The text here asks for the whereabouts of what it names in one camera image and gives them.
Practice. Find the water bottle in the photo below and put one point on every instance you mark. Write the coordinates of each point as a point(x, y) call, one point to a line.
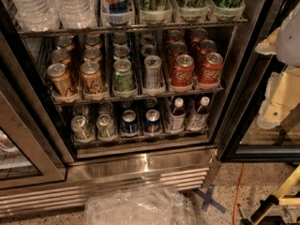
point(37, 15)
point(78, 14)

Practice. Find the open glass fridge door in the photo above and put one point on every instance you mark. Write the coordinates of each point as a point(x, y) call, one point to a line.
point(242, 135)

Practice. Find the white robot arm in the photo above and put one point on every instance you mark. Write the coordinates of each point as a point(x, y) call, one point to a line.
point(288, 41)

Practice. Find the middle silver can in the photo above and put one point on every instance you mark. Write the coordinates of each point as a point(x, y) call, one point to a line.
point(148, 49)

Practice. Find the front right pepsi can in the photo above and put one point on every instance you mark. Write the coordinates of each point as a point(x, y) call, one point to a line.
point(152, 121)

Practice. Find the front green can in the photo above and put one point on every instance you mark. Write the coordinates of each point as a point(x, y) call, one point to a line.
point(123, 75)

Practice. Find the right white-cap bottle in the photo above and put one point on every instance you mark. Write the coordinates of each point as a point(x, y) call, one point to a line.
point(198, 117)

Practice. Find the middle tan can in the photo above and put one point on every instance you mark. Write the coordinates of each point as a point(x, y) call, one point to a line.
point(92, 54)

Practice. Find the pepsi can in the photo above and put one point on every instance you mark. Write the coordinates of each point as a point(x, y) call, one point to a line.
point(152, 121)
point(129, 123)

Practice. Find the left white-cap bottle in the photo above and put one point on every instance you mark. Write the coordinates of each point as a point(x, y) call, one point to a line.
point(177, 113)

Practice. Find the front orange can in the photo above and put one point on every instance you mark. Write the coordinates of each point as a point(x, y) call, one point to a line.
point(62, 80)

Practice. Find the middle green can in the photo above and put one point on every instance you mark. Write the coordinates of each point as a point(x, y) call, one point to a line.
point(121, 52)

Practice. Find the middle orange can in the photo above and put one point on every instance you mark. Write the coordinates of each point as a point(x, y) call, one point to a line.
point(61, 56)

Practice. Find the clear plastic bag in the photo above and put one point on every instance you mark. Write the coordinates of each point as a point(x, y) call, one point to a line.
point(140, 206)

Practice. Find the tan can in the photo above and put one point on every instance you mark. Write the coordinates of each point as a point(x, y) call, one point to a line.
point(92, 78)
point(92, 54)

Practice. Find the right water bottle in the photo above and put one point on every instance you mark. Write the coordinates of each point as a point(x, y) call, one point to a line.
point(78, 14)

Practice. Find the front silver slim can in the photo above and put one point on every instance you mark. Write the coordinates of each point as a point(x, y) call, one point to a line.
point(152, 65)

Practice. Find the orange can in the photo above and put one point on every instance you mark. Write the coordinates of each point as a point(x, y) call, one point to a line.
point(61, 56)
point(62, 80)

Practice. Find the blue tape cross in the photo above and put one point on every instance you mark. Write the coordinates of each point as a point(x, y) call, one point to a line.
point(208, 200)

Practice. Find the bottom silver can left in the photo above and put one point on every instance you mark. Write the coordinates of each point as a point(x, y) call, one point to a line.
point(81, 128)

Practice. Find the coke can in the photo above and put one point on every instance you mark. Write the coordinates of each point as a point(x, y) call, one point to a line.
point(176, 49)
point(182, 70)
point(172, 36)
point(206, 46)
point(197, 35)
point(210, 68)

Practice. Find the front left pepsi can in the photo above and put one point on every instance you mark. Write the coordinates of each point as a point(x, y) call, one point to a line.
point(129, 123)

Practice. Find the stainless steel fridge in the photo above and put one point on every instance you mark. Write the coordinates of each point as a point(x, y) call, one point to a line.
point(185, 160)

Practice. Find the bottom silver can right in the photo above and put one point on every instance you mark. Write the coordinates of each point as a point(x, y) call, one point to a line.
point(105, 126)

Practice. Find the left water bottle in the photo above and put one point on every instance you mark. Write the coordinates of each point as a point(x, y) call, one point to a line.
point(37, 15)

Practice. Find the front tan can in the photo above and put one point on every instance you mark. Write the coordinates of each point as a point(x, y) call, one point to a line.
point(92, 78)

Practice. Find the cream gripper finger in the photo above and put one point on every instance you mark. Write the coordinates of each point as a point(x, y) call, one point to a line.
point(268, 45)
point(282, 95)

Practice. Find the white-cap bottle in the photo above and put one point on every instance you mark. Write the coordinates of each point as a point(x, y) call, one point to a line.
point(177, 113)
point(198, 117)

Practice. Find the left glass fridge door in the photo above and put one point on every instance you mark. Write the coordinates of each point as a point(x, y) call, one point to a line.
point(27, 157)

